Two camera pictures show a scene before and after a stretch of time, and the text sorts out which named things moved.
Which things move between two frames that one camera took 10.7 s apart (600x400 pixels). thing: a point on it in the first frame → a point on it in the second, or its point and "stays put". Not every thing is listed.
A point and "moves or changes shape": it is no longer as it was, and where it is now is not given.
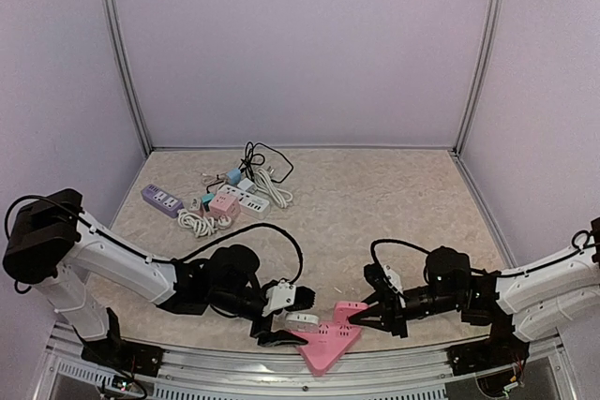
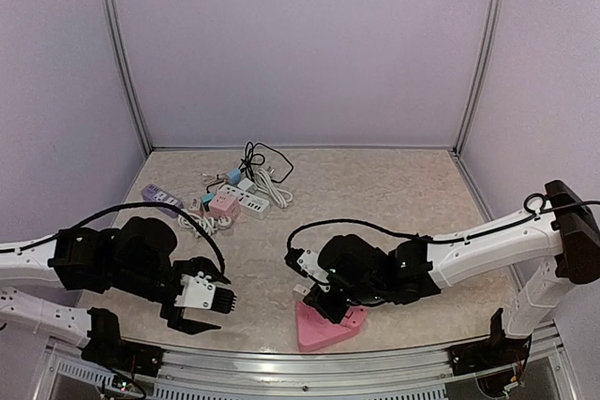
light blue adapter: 234,175 stays put
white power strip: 251,204 stays put
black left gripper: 270,339 → 178,322
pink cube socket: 224,205 stays put
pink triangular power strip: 329,341 moves or changes shape
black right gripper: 389,312 → 319,302
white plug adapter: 301,322 moves or changes shape
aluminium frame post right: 494,28 stays put
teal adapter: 206,198 stays put
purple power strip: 155,197 stays put
